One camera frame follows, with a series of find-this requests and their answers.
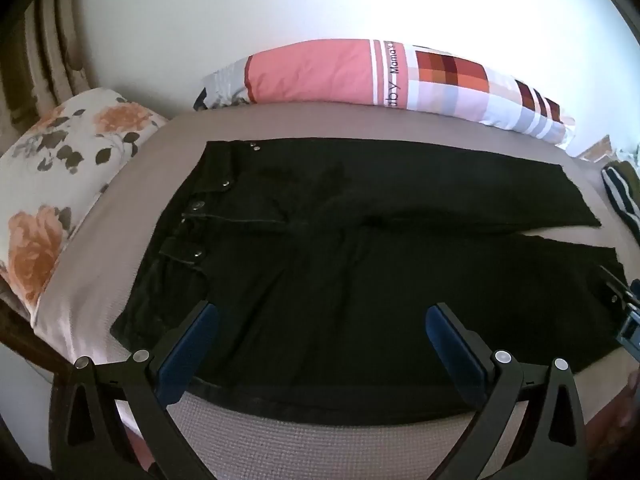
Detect brown cardboard box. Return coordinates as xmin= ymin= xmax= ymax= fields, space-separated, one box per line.
xmin=578 ymin=136 xmax=617 ymax=162

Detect wooden slatted headboard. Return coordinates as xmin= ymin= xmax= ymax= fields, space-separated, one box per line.
xmin=1 ymin=0 xmax=90 ymax=152

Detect striped dark green garment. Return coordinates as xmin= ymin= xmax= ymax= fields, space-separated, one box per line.
xmin=601 ymin=160 xmax=640 ymax=244

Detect person's right hand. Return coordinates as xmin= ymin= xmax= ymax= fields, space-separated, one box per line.
xmin=586 ymin=370 xmax=639 ymax=458

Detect pink patchwork long pillow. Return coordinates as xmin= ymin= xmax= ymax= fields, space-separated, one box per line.
xmin=193 ymin=39 xmax=575 ymax=148

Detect grey textured bed cover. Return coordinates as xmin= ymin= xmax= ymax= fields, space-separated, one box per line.
xmin=32 ymin=103 xmax=639 ymax=479

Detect black pants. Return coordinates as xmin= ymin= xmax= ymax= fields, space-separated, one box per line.
xmin=111 ymin=139 xmax=624 ymax=425

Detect floral white pillow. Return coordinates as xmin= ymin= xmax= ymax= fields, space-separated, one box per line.
xmin=1 ymin=88 xmax=166 ymax=318

